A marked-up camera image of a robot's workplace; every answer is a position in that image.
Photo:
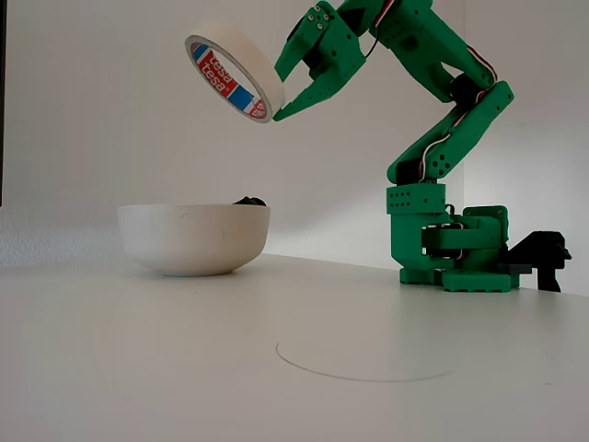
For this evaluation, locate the green gripper with servo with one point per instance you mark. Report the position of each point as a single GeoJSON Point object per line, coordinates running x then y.
{"type": "Point", "coordinates": [338, 57]}

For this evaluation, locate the white masking tape roll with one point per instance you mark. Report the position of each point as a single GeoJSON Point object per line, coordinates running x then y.
{"type": "Point", "coordinates": [239, 46]}

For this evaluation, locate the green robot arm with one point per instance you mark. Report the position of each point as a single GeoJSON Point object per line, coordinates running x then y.
{"type": "Point", "coordinates": [414, 230]}

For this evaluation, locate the dark grey cloth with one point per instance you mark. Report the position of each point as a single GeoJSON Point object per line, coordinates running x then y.
{"type": "Point", "coordinates": [250, 201]}

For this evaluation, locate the white bowl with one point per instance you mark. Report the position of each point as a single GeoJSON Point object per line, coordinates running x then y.
{"type": "Point", "coordinates": [193, 239]}

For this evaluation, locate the black table clamp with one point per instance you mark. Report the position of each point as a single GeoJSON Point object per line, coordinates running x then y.
{"type": "Point", "coordinates": [543, 253]}

